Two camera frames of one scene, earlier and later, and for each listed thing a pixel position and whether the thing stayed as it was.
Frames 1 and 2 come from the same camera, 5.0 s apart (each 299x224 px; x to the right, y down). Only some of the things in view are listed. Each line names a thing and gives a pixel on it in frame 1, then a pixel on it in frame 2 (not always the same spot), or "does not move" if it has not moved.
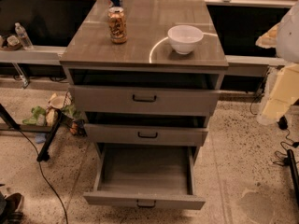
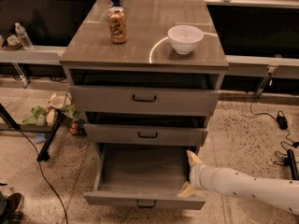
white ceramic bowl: x=184 y=37 does not move
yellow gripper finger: x=269 y=39 to x=192 y=159
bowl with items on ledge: x=13 y=42 does not move
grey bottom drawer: x=145 y=175 does not move
